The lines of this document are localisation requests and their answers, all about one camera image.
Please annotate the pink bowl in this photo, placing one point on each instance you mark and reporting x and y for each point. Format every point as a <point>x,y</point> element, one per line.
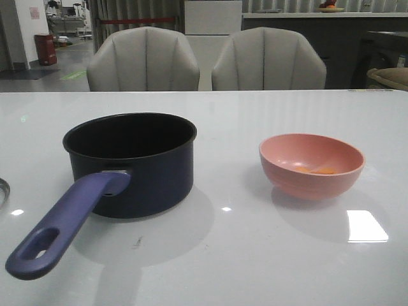
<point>281,154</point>

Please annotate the orange ham slices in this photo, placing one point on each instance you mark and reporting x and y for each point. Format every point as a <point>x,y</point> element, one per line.
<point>319,171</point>

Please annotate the glass lid with blue knob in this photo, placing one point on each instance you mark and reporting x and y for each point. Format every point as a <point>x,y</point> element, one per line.
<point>5,192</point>

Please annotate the dark blue saucepan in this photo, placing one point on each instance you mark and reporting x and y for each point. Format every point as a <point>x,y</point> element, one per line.
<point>124,166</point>

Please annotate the left beige chair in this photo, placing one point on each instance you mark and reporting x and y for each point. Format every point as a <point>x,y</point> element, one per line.
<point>144,59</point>

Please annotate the beige chair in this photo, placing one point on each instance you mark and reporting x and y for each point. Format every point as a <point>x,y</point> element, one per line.
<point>265,59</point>
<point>144,59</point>

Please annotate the right beige chair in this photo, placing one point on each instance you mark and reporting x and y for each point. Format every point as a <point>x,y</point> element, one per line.
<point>265,59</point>

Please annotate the white refrigerator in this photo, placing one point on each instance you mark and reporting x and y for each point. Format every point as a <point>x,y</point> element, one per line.
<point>207,24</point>

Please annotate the red barrier belt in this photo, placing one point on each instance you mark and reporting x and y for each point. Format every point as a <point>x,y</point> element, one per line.
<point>138,21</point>

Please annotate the dark kitchen counter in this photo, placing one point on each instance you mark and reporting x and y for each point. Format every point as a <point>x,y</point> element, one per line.
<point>344,41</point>

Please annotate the red trash bin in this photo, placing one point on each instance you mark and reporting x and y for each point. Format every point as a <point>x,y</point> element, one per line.
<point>45,49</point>

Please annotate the fruit plate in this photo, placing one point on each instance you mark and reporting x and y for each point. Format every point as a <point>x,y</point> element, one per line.
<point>329,6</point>

